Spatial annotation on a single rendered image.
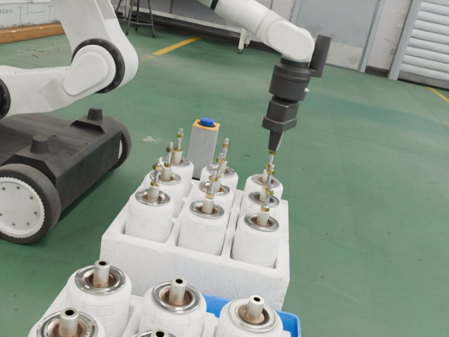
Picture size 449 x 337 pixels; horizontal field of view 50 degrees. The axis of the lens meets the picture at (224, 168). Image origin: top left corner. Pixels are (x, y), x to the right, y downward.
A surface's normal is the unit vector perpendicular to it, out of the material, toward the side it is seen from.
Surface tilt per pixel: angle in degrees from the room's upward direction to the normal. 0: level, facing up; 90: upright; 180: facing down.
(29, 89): 90
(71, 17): 90
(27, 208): 90
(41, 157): 0
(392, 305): 0
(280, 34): 90
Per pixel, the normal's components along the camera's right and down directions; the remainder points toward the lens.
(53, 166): 0.82, -0.48
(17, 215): -0.15, 0.33
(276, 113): -0.48, 0.23
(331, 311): 0.19, -0.91
